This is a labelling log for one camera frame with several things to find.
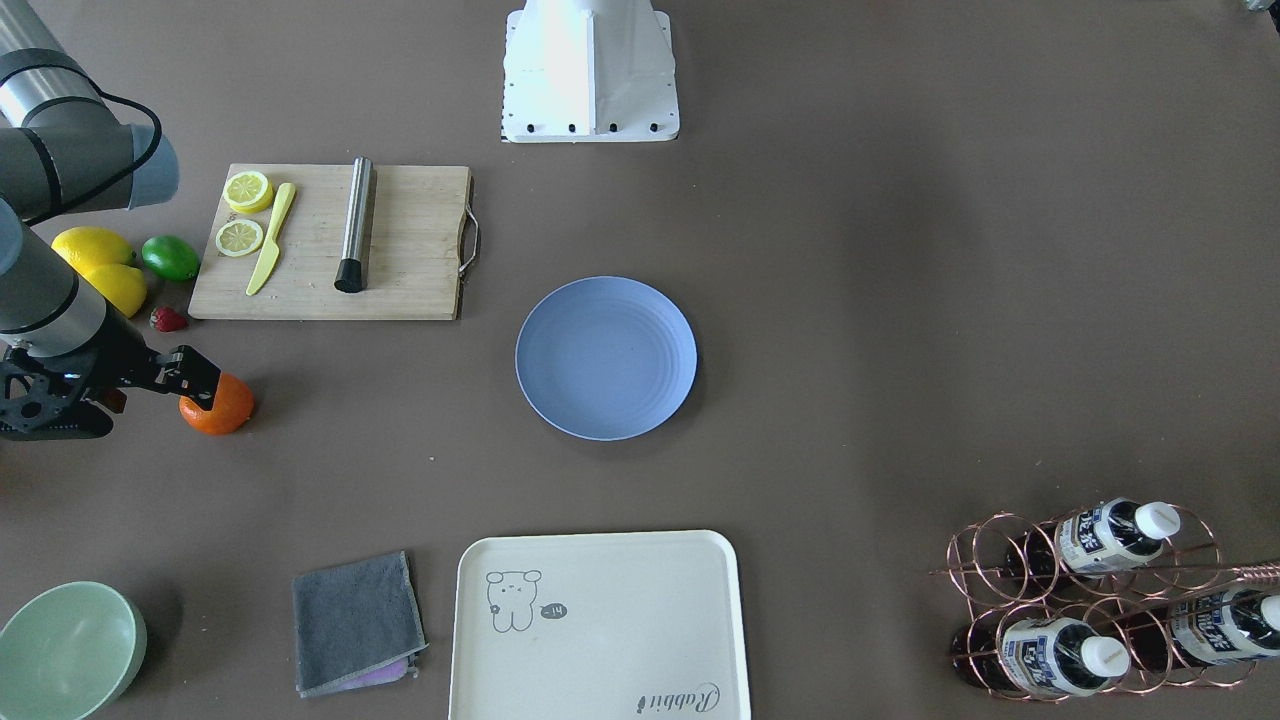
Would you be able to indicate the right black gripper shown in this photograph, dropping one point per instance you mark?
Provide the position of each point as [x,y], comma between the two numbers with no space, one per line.
[118,362]

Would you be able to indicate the copper wire bottle rack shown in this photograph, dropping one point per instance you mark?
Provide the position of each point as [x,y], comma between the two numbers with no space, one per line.
[1191,566]

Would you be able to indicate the green lime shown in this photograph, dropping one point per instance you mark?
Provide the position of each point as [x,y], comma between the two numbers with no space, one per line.
[171,258]

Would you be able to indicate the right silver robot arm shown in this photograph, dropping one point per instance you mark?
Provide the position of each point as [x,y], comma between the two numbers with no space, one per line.
[64,151]

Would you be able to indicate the lemon slice upper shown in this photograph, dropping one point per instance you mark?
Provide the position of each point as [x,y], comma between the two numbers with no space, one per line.
[248,192]

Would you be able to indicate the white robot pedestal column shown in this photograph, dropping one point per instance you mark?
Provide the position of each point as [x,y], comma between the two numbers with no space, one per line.
[589,72]

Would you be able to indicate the dark bottle back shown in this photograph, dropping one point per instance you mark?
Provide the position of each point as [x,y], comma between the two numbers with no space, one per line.
[1223,628]

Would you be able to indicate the dark bottle middle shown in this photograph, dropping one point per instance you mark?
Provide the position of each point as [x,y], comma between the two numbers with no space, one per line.
[1110,537]

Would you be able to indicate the red strawberry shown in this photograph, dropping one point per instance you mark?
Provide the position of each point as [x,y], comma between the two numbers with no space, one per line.
[165,319]

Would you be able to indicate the mint green bowl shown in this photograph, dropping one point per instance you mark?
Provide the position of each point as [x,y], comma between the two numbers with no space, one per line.
[70,651]

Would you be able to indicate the orange fruit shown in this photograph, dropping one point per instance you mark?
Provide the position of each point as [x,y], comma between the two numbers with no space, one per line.
[232,406]

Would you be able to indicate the dark bottle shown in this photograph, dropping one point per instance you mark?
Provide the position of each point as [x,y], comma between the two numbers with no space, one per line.
[1223,628]
[1039,659]
[1110,537]

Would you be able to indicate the lemon slice lower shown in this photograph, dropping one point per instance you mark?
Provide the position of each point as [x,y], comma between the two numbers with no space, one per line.
[239,237]

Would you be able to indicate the wooden cutting board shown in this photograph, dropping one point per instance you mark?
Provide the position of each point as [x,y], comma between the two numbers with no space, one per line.
[414,252]

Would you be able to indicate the cream serving tray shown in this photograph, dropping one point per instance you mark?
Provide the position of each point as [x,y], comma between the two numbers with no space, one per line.
[637,625]

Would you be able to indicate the grey folded cloth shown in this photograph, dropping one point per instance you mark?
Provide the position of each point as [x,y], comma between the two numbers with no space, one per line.
[356,625]

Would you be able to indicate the metal handled knife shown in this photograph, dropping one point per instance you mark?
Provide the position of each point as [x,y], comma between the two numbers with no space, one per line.
[350,277]

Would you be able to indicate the yellow banana peel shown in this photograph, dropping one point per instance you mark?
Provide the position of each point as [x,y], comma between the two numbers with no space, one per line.
[270,249]

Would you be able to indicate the yellow lemon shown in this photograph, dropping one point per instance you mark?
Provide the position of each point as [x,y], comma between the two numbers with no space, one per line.
[124,286]
[87,246]

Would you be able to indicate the lemon slice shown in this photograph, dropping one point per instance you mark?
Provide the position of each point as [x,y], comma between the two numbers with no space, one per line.
[239,237]
[248,192]

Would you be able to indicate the blue plate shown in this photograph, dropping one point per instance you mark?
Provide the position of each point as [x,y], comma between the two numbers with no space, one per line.
[606,358]

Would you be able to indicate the dark bottle front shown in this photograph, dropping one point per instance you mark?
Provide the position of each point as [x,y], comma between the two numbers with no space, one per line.
[1039,659]

